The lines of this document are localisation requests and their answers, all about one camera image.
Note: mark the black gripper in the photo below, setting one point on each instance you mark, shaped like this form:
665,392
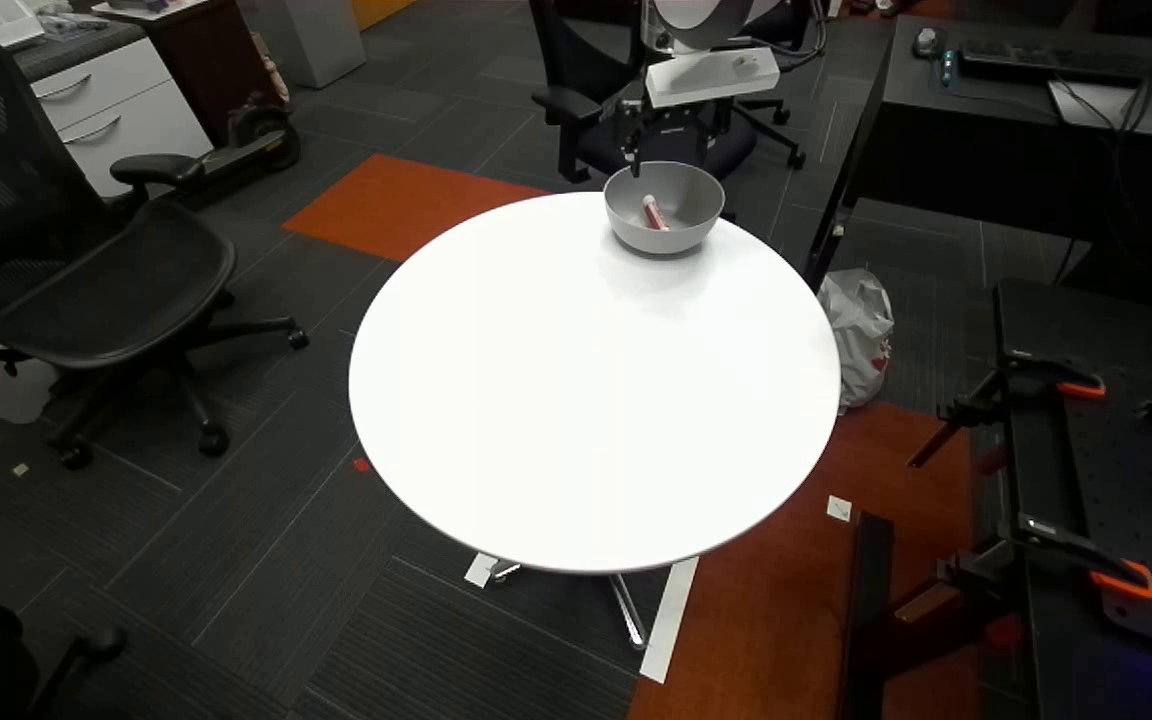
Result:
678,132

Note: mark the red and white Expo marker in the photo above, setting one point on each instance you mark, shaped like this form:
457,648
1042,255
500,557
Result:
652,214

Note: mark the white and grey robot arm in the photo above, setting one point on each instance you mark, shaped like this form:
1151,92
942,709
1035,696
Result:
709,73

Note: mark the grey round bowl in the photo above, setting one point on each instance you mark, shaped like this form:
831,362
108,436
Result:
693,201

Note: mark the black padded office chair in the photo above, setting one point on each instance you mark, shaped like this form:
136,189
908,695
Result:
589,121

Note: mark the black armrest office chair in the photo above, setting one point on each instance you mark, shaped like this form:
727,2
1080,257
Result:
768,113

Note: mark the white crumpled plastic bag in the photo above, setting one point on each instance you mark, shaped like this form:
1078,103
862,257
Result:
859,334

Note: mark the grey computer mouse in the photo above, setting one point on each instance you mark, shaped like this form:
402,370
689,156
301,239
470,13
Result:
926,41

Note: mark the small blue bottle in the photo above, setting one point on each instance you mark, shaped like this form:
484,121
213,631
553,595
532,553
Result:
948,64

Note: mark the grey metal bin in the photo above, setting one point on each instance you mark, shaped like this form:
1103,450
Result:
308,36

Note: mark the black office desk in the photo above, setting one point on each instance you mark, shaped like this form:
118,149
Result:
991,145

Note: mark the black kick scooter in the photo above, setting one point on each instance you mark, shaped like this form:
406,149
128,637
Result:
249,140

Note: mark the black computer keyboard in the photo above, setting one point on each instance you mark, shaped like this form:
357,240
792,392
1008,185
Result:
1008,58

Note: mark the small white paper scrap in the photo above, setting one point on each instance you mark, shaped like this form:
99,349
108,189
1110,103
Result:
843,508

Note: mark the small red floor object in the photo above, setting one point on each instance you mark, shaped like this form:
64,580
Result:
360,467

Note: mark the white metal table base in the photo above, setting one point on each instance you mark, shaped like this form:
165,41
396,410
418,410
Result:
671,620

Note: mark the white drawer cabinet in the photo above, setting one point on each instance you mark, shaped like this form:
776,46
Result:
120,121

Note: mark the black mesh office chair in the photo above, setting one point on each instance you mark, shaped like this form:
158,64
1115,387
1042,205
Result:
108,287

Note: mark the black perforated breadboard table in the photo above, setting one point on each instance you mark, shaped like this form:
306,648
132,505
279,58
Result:
1110,534

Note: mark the black table leg post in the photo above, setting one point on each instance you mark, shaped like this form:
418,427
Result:
864,626

